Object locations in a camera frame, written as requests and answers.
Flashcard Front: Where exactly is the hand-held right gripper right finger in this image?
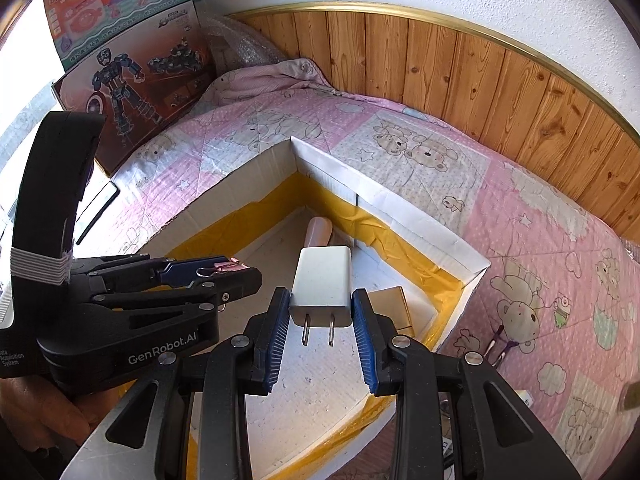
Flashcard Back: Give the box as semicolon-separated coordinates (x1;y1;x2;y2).
350;287;583;480

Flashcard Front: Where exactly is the gold cube box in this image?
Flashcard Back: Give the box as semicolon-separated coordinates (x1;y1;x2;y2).
367;286;416;338

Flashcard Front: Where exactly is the colourful toy box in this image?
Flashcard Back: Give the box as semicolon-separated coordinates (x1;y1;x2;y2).
42;0;217;73

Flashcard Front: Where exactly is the pink binder clip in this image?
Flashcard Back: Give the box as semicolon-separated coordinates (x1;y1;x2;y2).
196;256;251;278
482;325;521;366

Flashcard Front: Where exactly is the person's left hand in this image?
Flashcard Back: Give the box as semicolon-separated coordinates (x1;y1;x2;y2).
0;374;121;448

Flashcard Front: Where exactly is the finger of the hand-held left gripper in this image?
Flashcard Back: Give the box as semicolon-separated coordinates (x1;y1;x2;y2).
72;254;236;293
92;267;263;317

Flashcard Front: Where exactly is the wooden headboard panel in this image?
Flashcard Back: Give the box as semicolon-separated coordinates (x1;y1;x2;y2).
227;2;640;241

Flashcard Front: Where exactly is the white charger plug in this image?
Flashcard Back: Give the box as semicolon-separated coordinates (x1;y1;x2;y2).
289;246;352;347

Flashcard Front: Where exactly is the bubble wrap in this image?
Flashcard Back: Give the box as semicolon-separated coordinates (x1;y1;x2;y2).
200;12;291;81

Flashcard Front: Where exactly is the white cardboard box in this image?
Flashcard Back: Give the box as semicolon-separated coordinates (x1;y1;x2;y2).
135;135;491;480

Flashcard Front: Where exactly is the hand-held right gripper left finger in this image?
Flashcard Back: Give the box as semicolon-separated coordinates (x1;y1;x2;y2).
62;287;292;480

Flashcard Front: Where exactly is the dark red robot toy box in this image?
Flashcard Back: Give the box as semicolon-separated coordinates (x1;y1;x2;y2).
51;0;217;177

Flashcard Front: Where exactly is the pink printed blanket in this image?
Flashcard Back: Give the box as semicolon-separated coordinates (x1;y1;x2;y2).
87;57;640;480

